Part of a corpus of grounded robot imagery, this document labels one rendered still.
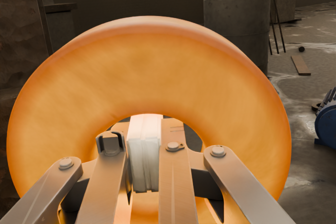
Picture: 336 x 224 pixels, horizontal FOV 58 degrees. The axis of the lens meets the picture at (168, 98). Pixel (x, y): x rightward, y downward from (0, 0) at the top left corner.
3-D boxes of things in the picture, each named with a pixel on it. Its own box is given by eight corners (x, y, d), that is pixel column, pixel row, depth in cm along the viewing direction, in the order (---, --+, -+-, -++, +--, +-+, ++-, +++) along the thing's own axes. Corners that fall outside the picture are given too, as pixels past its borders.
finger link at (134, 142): (149, 193, 14) (133, 195, 14) (152, 124, 21) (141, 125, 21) (142, 138, 13) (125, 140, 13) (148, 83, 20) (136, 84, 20)
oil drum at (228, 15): (193, 91, 306) (188, -2, 275) (233, 78, 337) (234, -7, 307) (237, 106, 260) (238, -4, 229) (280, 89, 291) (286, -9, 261)
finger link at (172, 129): (160, 175, 12) (235, 169, 12) (160, 118, 17) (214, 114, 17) (163, 205, 12) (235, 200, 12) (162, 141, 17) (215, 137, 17)
